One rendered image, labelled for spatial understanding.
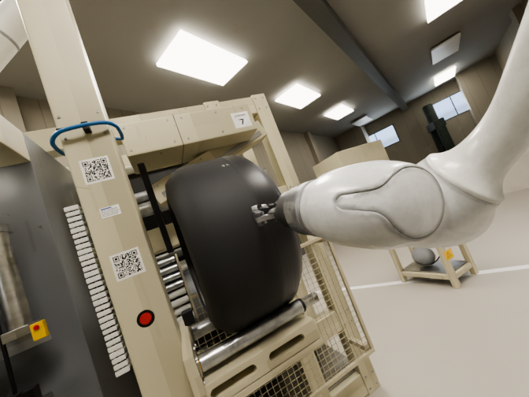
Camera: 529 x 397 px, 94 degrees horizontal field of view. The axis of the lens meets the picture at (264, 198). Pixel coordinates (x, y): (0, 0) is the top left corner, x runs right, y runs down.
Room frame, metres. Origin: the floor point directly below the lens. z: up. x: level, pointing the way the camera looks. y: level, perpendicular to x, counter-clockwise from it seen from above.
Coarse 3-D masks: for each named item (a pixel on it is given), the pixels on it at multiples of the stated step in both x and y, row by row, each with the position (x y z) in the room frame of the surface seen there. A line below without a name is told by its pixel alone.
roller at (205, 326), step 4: (208, 320) 0.96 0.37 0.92; (200, 324) 0.95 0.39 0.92; (204, 324) 0.95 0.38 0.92; (208, 324) 0.95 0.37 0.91; (212, 324) 0.95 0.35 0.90; (192, 328) 0.93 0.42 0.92; (196, 328) 0.93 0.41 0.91; (200, 328) 0.93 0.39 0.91; (204, 328) 0.94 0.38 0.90; (208, 328) 0.94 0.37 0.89; (212, 328) 0.95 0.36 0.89; (196, 332) 0.93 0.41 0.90; (200, 332) 0.93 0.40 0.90; (204, 332) 0.94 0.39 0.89; (196, 336) 0.93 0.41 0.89
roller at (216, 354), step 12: (300, 300) 0.80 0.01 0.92; (276, 312) 0.78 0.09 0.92; (288, 312) 0.78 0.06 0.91; (300, 312) 0.79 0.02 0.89; (252, 324) 0.76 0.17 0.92; (264, 324) 0.75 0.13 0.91; (276, 324) 0.75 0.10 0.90; (240, 336) 0.72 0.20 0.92; (252, 336) 0.72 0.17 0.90; (216, 348) 0.69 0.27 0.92; (228, 348) 0.70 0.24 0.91; (240, 348) 0.71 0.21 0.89; (204, 360) 0.67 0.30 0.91; (216, 360) 0.68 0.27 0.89
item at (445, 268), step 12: (420, 252) 2.63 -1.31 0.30; (432, 252) 2.60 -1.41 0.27; (444, 252) 2.31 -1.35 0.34; (468, 252) 2.43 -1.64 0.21; (396, 264) 2.83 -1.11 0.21; (420, 264) 2.68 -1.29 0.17; (432, 264) 2.67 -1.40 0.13; (444, 264) 2.33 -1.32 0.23; (456, 264) 2.47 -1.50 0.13; (468, 264) 2.41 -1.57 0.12; (420, 276) 2.61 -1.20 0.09; (432, 276) 2.49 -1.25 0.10; (444, 276) 2.38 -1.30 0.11; (456, 276) 2.32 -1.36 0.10
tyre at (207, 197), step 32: (224, 160) 0.76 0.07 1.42; (192, 192) 0.64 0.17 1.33; (224, 192) 0.65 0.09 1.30; (256, 192) 0.67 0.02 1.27; (192, 224) 0.61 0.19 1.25; (224, 224) 0.61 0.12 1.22; (256, 224) 0.64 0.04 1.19; (192, 256) 0.64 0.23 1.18; (224, 256) 0.60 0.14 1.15; (256, 256) 0.63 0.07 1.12; (288, 256) 0.68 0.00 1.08; (224, 288) 0.62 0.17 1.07; (256, 288) 0.65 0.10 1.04; (288, 288) 0.72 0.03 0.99; (224, 320) 0.68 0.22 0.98; (256, 320) 0.74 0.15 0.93
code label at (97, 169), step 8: (88, 160) 0.69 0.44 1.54; (96, 160) 0.70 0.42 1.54; (104, 160) 0.71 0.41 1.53; (80, 168) 0.68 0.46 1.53; (88, 168) 0.69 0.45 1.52; (96, 168) 0.70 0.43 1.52; (104, 168) 0.71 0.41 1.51; (88, 176) 0.69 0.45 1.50; (96, 176) 0.69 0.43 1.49; (104, 176) 0.70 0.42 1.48; (112, 176) 0.71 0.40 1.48
